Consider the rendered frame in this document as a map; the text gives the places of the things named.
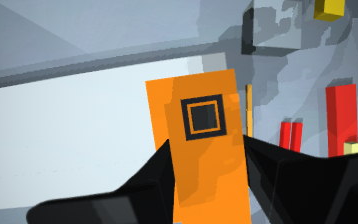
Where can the yellow rectangular bar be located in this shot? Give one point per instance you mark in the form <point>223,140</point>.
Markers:
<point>328,10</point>

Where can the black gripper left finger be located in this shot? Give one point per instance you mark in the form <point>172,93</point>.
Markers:
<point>146,198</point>

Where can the white panel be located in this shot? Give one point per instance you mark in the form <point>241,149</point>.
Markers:
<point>81,134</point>

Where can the orange long thin bar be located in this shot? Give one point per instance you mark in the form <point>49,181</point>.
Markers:
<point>248,101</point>

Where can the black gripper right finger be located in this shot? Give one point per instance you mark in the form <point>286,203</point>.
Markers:
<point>296,188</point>

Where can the red flat bar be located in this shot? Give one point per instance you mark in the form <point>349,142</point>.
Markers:
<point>342,126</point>

